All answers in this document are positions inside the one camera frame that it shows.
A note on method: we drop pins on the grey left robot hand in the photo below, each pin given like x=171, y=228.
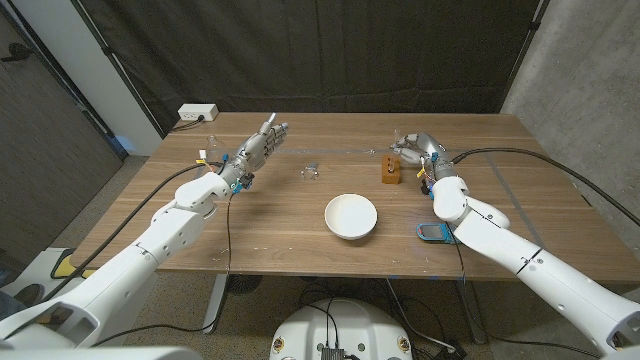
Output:
x=250, y=152

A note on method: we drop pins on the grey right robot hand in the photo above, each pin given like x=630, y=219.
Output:
x=432, y=150

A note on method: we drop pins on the clear plastic test tube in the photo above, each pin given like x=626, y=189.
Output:
x=397, y=136

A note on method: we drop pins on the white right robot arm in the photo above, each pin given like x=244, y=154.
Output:
x=550, y=275

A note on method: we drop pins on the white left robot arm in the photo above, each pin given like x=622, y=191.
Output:
x=125, y=270

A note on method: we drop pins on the orange wooden tube block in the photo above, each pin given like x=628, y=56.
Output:
x=391, y=172

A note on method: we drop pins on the blue mobile phone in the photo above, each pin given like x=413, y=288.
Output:
x=432, y=233

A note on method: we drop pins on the white round bowl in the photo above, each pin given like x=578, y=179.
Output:
x=350, y=215

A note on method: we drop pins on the clear glass flask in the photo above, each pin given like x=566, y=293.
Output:
x=214, y=144

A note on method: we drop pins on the white power strip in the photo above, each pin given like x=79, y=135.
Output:
x=197, y=112

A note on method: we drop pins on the grey tape outline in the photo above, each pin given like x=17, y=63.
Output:
x=515, y=210

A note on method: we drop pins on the black backdrop curtain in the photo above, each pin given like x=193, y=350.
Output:
x=325, y=50

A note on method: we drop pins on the black round floor disc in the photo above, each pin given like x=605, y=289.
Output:
x=243, y=284

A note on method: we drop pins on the black backdrop stand pole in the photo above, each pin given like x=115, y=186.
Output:
x=125, y=75
x=525, y=55

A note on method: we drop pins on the white table leg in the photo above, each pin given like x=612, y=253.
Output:
x=216, y=300

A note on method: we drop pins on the grey table leg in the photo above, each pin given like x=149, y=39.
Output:
x=472, y=315

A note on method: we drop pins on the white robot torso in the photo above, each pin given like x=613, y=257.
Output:
x=350, y=330

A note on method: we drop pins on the dark wood door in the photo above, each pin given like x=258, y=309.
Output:
x=50, y=150

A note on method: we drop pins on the black power adapter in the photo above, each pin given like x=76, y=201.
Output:
x=450, y=351

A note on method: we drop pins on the grey torso electronics box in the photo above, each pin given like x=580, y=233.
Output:
x=332, y=354

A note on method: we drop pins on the white yellow floor platform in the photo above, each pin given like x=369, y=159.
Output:
x=45, y=265

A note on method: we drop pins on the person's black shoe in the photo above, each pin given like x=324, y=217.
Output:
x=31, y=295

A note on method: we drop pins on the person's leg in jeans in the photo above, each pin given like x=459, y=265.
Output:
x=10, y=306

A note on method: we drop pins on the silver metal clamp bracket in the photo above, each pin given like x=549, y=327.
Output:
x=313, y=167

